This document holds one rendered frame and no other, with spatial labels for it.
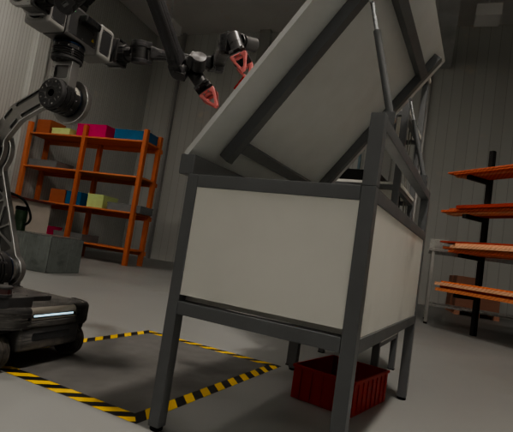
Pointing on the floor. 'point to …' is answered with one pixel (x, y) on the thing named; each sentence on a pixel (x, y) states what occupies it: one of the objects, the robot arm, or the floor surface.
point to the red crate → (320, 374)
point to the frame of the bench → (357, 293)
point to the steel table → (459, 306)
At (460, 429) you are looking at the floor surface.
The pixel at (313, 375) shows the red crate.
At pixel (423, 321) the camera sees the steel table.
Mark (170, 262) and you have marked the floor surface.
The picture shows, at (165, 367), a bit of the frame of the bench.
